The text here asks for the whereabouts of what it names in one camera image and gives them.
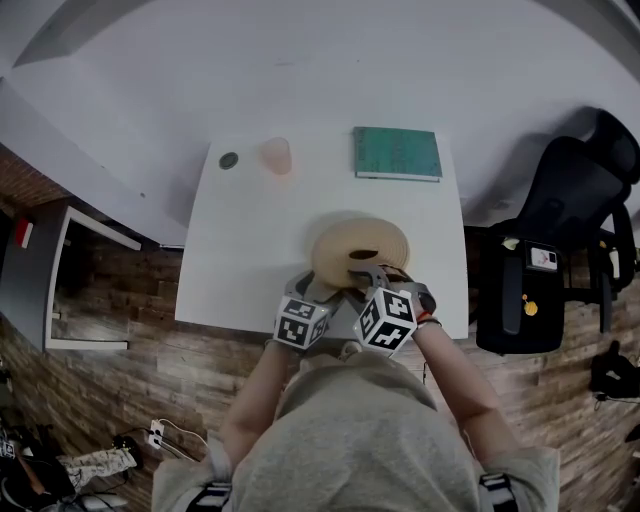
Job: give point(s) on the wooden box lid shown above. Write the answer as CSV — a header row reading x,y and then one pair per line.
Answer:
x,y
340,240

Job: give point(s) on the person's left forearm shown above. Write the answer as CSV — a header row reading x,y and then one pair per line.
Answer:
x,y
255,400

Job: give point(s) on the white phone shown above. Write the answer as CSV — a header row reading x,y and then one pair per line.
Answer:
x,y
542,256

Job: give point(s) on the green book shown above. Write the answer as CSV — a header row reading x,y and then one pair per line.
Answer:
x,y
395,152

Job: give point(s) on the white power strip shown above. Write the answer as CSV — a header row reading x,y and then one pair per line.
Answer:
x,y
156,435

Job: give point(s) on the person's beige shoe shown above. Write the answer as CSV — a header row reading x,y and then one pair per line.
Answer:
x,y
349,350

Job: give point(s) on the red box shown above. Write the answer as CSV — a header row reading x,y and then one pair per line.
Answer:
x,y
23,233

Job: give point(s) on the white table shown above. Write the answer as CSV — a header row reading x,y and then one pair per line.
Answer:
x,y
240,260

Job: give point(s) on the person's grey shirt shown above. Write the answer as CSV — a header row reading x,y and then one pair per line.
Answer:
x,y
350,440

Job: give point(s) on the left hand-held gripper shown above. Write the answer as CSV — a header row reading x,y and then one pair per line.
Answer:
x,y
300,325

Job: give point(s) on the pink translucent cup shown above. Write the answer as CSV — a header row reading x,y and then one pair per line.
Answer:
x,y
276,156

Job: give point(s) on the yellow charm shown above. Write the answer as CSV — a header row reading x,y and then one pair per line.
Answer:
x,y
531,306

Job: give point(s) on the black office chair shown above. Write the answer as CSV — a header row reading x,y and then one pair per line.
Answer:
x,y
565,200

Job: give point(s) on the person's right forearm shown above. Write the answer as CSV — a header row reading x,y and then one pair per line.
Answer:
x,y
460,385

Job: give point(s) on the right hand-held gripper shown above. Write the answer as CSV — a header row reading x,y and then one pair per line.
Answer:
x,y
385,320

